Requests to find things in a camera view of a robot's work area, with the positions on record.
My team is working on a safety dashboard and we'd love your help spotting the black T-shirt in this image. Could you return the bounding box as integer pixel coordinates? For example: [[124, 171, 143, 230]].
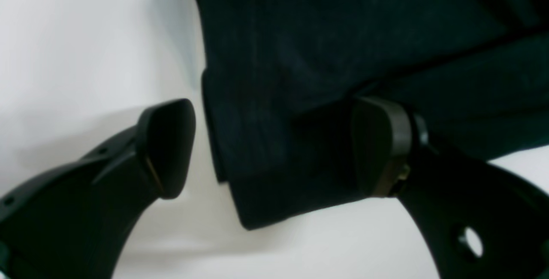
[[197, 0, 548, 230]]

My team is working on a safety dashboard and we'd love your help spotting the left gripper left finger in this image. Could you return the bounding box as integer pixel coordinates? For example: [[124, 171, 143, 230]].
[[0, 99, 196, 279]]

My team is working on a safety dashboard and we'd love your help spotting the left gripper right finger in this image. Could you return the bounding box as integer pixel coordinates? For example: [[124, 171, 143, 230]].
[[351, 97, 549, 279]]

